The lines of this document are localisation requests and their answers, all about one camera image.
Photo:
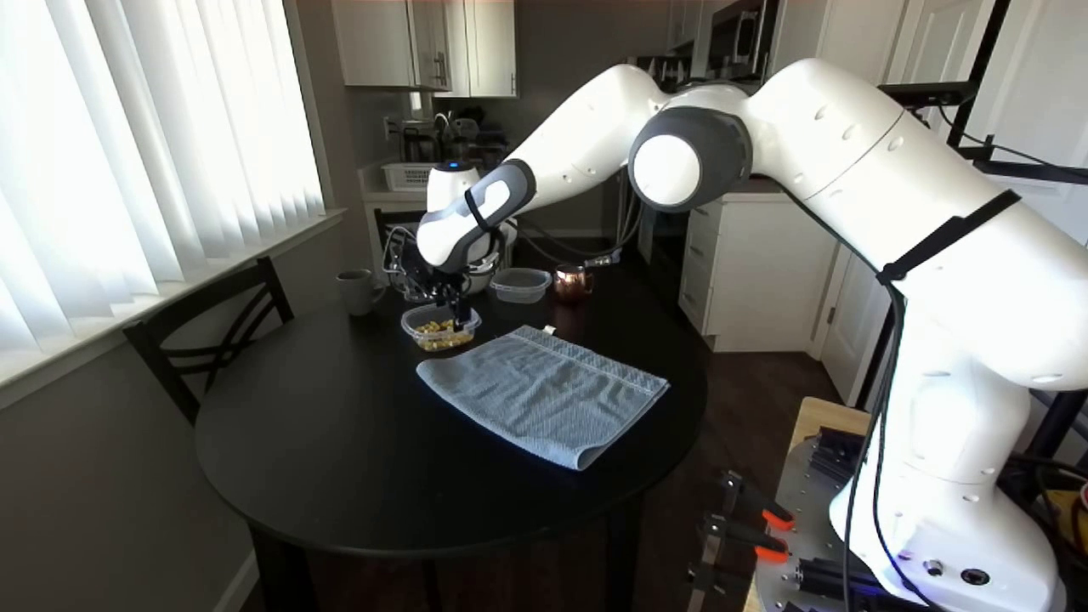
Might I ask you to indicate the light blue folded towel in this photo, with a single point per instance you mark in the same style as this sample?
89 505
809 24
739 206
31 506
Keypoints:
545 392

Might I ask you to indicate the orange black bar clamp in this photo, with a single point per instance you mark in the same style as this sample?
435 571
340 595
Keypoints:
737 554
750 512

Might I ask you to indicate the clear plastic candy bowl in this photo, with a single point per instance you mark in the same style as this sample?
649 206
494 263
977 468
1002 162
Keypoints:
414 329

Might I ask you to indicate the yellow candy pieces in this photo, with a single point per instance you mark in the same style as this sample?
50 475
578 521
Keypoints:
444 335

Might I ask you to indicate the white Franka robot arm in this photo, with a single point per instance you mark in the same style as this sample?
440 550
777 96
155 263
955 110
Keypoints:
964 283

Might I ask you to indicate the black metal stand frame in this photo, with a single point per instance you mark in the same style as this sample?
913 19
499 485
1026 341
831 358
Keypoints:
977 80

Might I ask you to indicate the white kitchen cabinet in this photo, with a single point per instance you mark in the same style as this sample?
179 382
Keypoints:
420 46
758 274

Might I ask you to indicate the light wooden base table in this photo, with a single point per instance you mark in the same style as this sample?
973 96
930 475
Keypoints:
822 412

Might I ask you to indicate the white lower kitchen cabinet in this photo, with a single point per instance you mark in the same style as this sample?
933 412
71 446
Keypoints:
758 274

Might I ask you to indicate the empty clear plastic bowl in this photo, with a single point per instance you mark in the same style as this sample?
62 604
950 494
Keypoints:
522 285

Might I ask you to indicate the small black box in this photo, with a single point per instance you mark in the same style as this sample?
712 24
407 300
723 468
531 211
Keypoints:
836 453

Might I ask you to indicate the white vertical blinds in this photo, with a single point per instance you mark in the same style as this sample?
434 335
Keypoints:
146 136

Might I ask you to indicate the white upper kitchen cabinet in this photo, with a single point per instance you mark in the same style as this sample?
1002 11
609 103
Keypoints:
420 46

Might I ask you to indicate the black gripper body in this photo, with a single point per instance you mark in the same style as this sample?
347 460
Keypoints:
435 275

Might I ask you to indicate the grey cup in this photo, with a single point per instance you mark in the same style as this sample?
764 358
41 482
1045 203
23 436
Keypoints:
355 295

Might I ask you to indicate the copper mug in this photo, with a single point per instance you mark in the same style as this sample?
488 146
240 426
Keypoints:
569 283

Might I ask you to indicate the round black table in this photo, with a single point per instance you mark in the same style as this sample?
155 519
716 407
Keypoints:
376 453

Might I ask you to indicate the grey metal mounting plate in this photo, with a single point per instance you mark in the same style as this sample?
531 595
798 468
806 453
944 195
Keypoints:
801 496

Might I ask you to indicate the black wooden chair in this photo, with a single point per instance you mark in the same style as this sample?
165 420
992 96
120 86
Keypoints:
206 329

